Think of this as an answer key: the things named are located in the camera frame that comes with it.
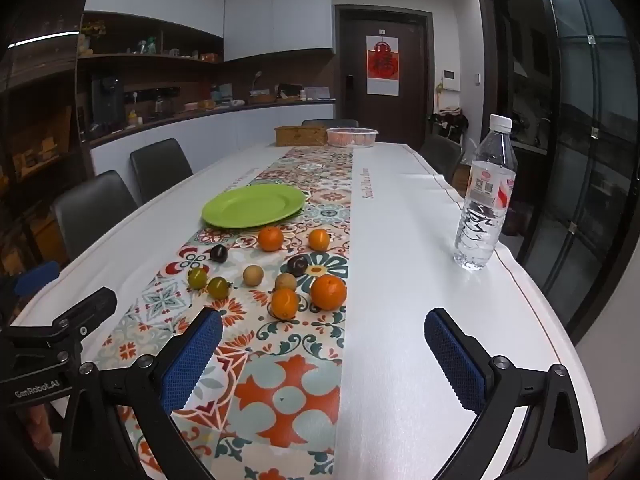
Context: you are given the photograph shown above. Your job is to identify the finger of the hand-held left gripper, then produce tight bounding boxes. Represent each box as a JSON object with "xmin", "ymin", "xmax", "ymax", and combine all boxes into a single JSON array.
[
  {"xmin": 0, "ymin": 287, "xmax": 119, "ymax": 348},
  {"xmin": 0, "ymin": 261, "xmax": 62, "ymax": 301}
]

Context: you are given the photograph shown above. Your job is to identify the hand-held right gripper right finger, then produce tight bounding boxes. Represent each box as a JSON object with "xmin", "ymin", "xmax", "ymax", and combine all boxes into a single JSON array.
[{"xmin": 424, "ymin": 307, "xmax": 592, "ymax": 480}]

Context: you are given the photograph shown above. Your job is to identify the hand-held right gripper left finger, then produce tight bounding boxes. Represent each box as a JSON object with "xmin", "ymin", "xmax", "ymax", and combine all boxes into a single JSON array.
[{"xmin": 57, "ymin": 306, "xmax": 224, "ymax": 480}]

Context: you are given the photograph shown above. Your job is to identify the large orange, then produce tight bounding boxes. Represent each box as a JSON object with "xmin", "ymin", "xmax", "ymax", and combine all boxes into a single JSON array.
[{"xmin": 310, "ymin": 274, "xmax": 348, "ymax": 311}]

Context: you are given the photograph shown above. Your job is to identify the green plate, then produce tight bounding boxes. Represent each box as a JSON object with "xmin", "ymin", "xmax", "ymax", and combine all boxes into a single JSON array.
[{"xmin": 201, "ymin": 183, "xmax": 307, "ymax": 229}]

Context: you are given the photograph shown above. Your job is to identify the dark grey chair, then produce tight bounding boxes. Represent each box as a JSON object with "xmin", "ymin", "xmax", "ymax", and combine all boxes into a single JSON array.
[
  {"xmin": 419, "ymin": 134, "xmax": 464, "ymax": 184},
  {"xmin": 130, "ymin": 138, "xmax": 194, "ymax": 206},
  {"xmin": 52, "ymin": 170, "xmax": 139, "ymax": 262},
  {"xmin": 301, "ymin": 118, "xmax": 360, "ymax": 129}
]

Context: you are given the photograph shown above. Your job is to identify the white floral-patterned tablecloth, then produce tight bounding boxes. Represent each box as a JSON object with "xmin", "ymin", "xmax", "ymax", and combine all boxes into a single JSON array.
[{"xmin": 10, "ymin": 141, "xmax": 608, "ymax": 480}]

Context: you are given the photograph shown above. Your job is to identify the clear plastic water bottle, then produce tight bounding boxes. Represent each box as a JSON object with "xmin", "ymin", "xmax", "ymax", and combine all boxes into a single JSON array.
[{"xmin": 453, "ymin": 114, "xmax": 518, "ymax": 272}]

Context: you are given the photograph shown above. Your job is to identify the black countertop appliance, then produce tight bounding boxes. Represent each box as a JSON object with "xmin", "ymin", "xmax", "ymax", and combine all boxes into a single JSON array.
[{"xmin": 91, "ymin": 72, "xmax": 125, "ymax": 129}]

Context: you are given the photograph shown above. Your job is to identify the white lower cabinet counter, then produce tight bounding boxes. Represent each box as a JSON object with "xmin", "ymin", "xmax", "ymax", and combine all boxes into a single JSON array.
[{"xmin": 90, "ymin": 100, "xmax": 336, "ymax": 177}]

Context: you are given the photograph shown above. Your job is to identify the white plastic basket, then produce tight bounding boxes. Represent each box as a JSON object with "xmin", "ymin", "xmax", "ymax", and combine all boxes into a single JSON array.
[{"xmin": 326, "ymin": 127, "xmax": 379, "ymax": 149}]

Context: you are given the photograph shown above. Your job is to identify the wicker basket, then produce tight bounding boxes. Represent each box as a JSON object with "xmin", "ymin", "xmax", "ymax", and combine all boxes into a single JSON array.
[{"xmin": 274, "ymin": 125, "xmax": 328, "ymax": 147}]

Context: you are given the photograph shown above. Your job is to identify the dark brown door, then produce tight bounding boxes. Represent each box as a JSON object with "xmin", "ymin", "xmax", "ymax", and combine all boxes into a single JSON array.
[{"xmin": 334, "ymin": 5, "xmax": 435, "ymax": 146}]

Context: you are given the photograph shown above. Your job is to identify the glass sliding door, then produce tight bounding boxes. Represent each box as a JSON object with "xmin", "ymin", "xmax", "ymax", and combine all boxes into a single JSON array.
[{"xmin": 537, "ymin": 0, "xmax": 640, "ymax": 331}]

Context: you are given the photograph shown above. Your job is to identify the red and white door poster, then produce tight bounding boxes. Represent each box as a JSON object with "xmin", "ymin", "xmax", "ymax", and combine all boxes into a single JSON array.
[{"xmin": 366, "ymin": 35, "xmax": 402, "ymax": 96}]

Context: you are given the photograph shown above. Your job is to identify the white upper cabinet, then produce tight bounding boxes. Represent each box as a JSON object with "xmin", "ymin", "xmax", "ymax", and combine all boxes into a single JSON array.
[{"xmin": 223, "ymin": 0, "xmax": 335, "ymax": 63}]

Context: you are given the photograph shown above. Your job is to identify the dark wooden wall shelf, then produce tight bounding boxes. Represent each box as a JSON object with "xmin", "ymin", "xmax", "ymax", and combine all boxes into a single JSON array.
[{"xmin": 77, "ymin": 10, "xmax": 224, "ymax": 67}]

